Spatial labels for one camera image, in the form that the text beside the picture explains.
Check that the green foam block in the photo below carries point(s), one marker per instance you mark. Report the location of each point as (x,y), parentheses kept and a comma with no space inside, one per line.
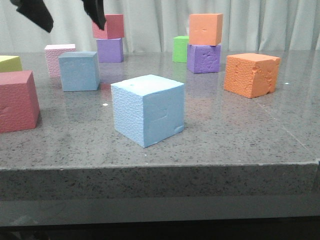
(179,51)

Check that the orange stacked foam block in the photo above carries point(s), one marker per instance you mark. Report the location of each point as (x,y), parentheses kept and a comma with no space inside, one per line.
(205,29)

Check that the purple foam block under red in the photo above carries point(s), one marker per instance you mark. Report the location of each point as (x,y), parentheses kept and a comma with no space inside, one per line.
(110,50)

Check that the purple foam block under orange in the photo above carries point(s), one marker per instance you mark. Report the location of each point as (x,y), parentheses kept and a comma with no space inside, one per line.
(202,59)

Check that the pink foam block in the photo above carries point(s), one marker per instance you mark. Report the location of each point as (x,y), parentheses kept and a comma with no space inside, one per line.
(52,53)

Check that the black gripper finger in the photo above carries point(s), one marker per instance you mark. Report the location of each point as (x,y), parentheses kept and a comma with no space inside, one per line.
(36,11)
(95,10)

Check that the red stacked foam block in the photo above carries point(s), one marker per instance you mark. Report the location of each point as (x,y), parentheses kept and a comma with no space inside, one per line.
(113,28)

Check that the yellow foam block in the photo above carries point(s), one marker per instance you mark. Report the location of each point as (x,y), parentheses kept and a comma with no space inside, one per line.
(10,63)

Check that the small light blue foam block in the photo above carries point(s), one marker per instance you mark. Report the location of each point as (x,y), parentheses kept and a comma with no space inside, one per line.
(79,71)

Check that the large light blue foam block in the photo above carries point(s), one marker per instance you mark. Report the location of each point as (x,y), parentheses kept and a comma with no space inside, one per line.
(148,109)

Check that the damaged orange foam block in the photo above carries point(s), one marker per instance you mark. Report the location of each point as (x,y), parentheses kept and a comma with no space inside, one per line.
(251,75)

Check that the grey-green curtain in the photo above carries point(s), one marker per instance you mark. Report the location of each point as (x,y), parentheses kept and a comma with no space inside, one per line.
(151,25)

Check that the large red foam block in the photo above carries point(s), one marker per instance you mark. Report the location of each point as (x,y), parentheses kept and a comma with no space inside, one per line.
(19,106)

